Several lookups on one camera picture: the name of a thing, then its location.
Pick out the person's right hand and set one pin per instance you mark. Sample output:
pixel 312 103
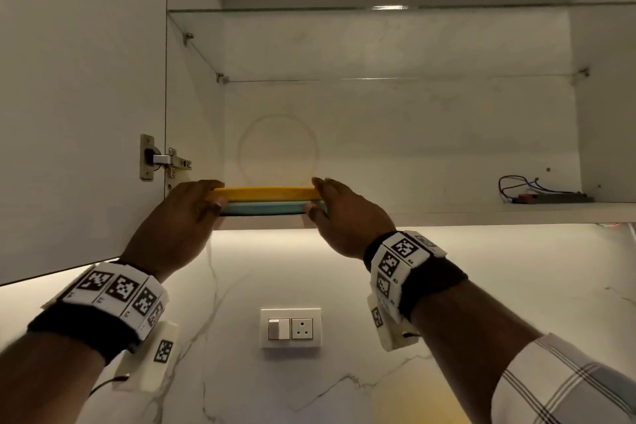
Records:
pixel 353 225

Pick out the person's left hand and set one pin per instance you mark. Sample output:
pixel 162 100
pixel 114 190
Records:
pixel 174 230

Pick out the teal plate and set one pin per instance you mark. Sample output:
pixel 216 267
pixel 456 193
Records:
pixel 268 209

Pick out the yellow plate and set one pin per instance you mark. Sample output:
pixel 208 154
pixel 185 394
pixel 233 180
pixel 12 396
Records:
pixel 268 193

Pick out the person's left forearm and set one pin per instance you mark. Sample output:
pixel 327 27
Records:
pixel 40 384

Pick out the person's right forearm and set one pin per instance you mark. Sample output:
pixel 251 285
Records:
pixel 472 349

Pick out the metal cabinet door hinge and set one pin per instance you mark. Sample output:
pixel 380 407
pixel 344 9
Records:
pixel 161 159

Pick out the glass cabinet shelf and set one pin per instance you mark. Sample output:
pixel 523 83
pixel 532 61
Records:
pixel 397 41

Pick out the right wrist marker band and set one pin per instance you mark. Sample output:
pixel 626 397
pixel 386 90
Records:
pixel 397 264

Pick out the wrist marker band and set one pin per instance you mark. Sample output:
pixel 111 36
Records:
pixel 109 289
pixel 397 264

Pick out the left wrist marker band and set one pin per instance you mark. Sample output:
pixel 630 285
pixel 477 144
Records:
pixel 109 289

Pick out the metal shelf support pin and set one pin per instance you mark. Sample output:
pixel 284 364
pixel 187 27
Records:
pixel 189 37
pixel 222 78
pixel 581 73

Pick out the grey LED driver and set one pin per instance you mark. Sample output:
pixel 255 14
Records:
pixel 561 198

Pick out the striped shirt sleeve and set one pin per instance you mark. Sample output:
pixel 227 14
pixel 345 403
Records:
pixel 561 384

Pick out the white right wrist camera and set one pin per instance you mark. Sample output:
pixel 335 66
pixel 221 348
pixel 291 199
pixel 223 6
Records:
pixel 385 329

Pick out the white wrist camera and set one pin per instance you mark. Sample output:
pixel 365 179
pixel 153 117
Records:
pixel 385 329
pixel 154 354

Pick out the white wall switch socket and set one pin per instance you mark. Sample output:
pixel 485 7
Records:
pixel 303 329

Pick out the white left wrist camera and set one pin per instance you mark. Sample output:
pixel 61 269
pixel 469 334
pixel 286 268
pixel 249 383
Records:
pixel 154 354

